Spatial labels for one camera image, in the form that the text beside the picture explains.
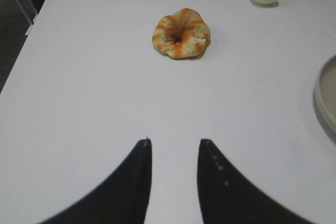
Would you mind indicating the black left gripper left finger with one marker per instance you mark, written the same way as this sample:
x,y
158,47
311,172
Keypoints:
x,y
123,197

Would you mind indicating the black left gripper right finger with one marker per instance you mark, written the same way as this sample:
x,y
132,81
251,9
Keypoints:
x,y
226,196

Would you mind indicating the beige round plate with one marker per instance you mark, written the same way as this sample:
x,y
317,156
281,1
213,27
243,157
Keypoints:
x,y
324,97

